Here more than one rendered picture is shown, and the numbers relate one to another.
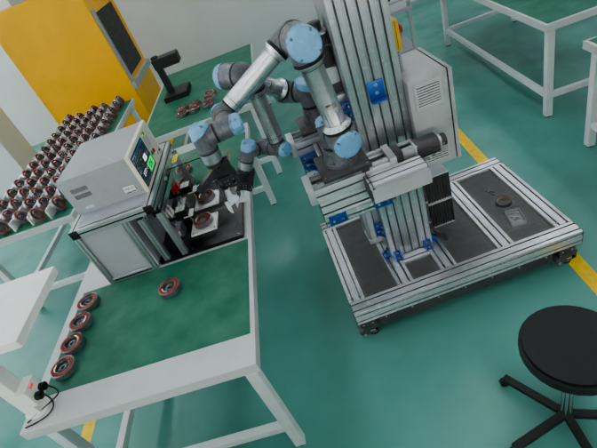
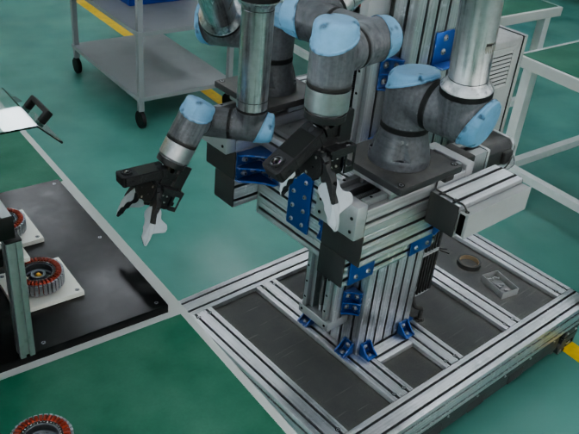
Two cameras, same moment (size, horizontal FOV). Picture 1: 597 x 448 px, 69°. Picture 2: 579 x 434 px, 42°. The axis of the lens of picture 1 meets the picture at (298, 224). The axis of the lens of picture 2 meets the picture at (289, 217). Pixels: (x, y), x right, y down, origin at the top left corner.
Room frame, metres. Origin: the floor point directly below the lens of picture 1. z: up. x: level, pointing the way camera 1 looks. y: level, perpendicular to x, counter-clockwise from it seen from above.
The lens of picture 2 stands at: (0.76, 1.08, 1.87)
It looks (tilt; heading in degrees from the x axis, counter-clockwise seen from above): 32 degrees down; 313
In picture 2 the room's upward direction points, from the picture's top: 6 degrees clockwise
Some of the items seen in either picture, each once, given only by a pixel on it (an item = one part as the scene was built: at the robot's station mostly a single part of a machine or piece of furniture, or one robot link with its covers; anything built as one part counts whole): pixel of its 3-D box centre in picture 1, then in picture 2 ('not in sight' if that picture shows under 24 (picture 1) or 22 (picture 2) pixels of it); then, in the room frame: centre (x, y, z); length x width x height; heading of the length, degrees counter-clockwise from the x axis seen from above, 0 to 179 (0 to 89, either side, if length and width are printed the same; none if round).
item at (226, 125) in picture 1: (226, 125); (362, 38); (1.55, 0.10, 1.45); 0.11 x 0.11 x 0.08; 4
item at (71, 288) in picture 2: (204, 223); (39, 285); (2.07, 0.48, 0.78); 0.15 x 0.15 x 0.01; 82
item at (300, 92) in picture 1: (306, 90); (271, 28); (2.19, -0.31, 1.20); 0.13 x 0.12 x 0.14; 40
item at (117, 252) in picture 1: (118, 252); not in sight; (1.92, 0.90, 0.91); 0.28 x 0.03 x 0.32; 82
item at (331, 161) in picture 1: (338, 150); (401, 139); (1.69, -0.29, 1.09); 0.15 x 0.15 x 0.10
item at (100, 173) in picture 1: (113, 165); not in sight; (2.24, 0.78, 1.22); 0.44 x 0.39 x 0.20; 172
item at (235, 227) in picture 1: (205, 214); (15, 265); (2.19, 0.48, 0.76); 0.64 x 0.47 x 0.02; 172
